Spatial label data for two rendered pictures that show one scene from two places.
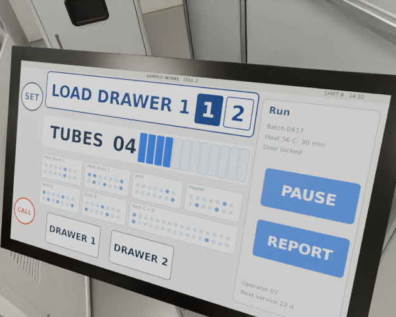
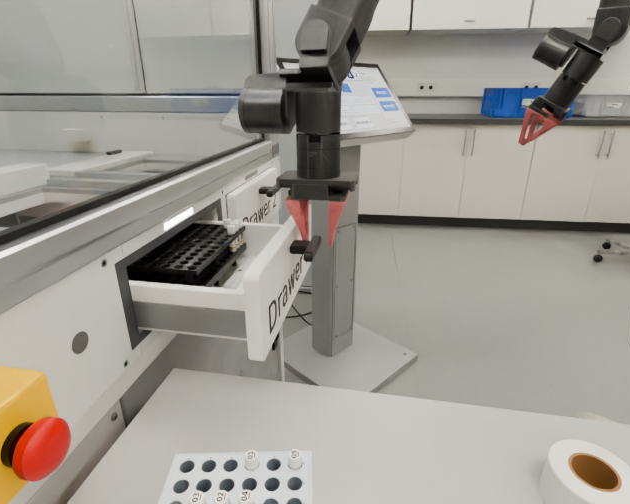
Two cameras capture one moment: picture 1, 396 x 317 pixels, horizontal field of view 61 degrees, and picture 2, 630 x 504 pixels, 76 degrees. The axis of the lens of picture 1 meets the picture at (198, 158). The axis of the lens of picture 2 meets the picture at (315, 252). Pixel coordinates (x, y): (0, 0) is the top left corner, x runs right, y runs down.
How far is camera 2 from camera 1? 1.51 m
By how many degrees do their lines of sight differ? 61
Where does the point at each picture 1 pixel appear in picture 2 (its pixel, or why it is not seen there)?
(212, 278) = (382, 122)
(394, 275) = not seen: hidden behind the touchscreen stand
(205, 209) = (367, 102)
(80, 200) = not seen: hidden behind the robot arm
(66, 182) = not seen: hidden behind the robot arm
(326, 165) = (379, 84)
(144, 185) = (349, 99)
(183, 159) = (353, 89)
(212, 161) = (359, 88)
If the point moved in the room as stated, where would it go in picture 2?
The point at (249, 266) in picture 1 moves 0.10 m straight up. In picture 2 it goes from (385, 115) to (387, 84)
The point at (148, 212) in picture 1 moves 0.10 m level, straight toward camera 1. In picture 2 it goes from (356, 107) to (386, 107)
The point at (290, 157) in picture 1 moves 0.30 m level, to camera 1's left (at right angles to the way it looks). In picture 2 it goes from (372, 84) to (352, 82)
